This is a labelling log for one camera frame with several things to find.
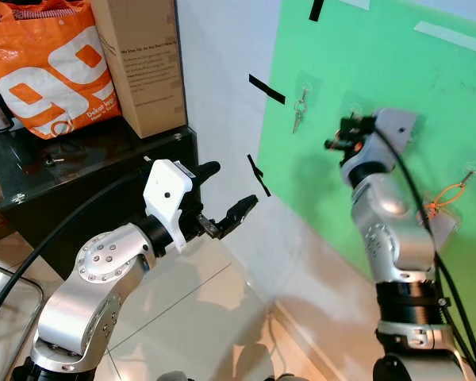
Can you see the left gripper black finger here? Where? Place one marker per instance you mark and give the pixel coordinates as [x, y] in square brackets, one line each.
[238, 213]
[208, 172]

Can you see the small metal object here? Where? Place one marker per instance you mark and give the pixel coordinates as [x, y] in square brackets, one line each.
[55, 160]

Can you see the black tape strip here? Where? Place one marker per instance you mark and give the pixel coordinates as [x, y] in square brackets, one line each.
[316, 9]
[267, 89]
[259, 176]

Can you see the chrome metal frame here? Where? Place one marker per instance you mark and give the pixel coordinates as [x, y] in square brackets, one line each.
[33, 287]

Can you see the orange white shopping bag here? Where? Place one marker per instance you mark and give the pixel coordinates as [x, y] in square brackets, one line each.
[40, 71]

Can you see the black cabinet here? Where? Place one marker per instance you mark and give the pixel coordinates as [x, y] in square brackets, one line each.
[71, 186]

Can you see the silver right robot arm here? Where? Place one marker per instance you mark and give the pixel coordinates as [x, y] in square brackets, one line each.
[389, 210]

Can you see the brown cardboard box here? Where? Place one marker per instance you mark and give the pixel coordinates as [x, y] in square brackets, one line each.
[143, 63]

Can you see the clear adhesive hook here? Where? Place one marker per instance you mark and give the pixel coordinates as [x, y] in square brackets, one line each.
[472, 170]
[306, 84]

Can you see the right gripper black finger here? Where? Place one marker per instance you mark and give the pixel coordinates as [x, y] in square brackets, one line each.
[337, 144]

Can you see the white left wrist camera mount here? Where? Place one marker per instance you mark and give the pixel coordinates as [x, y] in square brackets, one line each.
[166, 194]

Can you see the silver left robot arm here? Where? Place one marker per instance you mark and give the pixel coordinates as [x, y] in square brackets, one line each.
[95, 266]

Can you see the green board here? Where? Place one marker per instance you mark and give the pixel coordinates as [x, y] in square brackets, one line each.
[365, 63]

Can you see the long white tape strip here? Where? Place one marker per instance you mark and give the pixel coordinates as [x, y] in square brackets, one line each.
[452, 37]

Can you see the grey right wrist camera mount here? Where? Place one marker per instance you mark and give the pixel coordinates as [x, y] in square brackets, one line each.
[397, 125]

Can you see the short white tape strip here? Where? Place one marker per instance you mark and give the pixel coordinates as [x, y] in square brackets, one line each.
[357, 3]

